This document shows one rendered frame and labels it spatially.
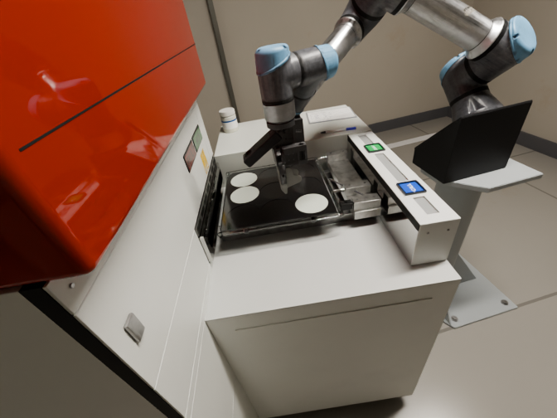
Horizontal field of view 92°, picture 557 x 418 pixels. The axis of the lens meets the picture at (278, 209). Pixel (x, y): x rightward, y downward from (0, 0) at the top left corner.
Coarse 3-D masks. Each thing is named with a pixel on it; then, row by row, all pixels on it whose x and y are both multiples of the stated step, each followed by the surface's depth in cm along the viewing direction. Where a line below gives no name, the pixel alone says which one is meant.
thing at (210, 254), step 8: (216, 168) 101; (216, 176) 99; (216, 184) 97; (224, 184) 110; (216, 192) 101; (208, 200) 85; (216, 200) 97; (208, 208) 81; (216, 208) 93; (208, 216) 79; (216, 216) 89; (208, 224) 77; (216, 224) 87; (200, 232) 72; (216, 232) 85; (200, 240) 71; (208, 240) 80; (208, 248) 74; (208, 256) 75
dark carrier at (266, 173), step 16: (272, 176) 100; (304, 176) 96; (320, 176) 95; (272, 192) 91; (288, 192) 89; (304, 192) 88; (320, 192) 86; (224, 208) 87; (240, 208) 86; (256, 208) 85; (272, 208) 84; (288, 208) 82; (336, 208) 79; (224, 224) 80; (240, 224) 80; (256, 224) 78
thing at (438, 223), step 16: (384, 144) 94; (368, 160) 87; (384, 160) 86; (400, 160) 84; (384, 176) 78; (400, 176) 78; (416, 176) 76; (400, 192) 71; (432, 192) 69; (416, 208) 65; (432, 208) 65; (448, 208) 63; (432, 224) 61; (448, 224) 61; (416, 240) 64; (432, 240) 64; (448, 240) 64; (416, 256) 67; (432, 256) 67
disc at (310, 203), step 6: (300, 198) 86; (306, 198) 85; (312, 198) 85; (318, 198) 84; (324, 198) 84; (300, 204) 83; (306, 204) 83; (312, 204) 82; (318, 204) 82; (324, 204) 81; (300, 210) 81; (306, 210) 80; (312, 210) 80; (318, 210) 80
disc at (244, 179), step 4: (236, 176) 103; (240, 176) 103; (244, 176) 102; (248, 176) 102; (252, 176) 102; (256, 176) 101; (232, 180) 101; (236, 180) 101; (240, 180) 100; (244, 180) 100; (248, 180) 99; (252, 180) 99; (232, 184) 99; (236, 184) 98; (240, 184) 98; (244, 184) 98; (248, 184) 97
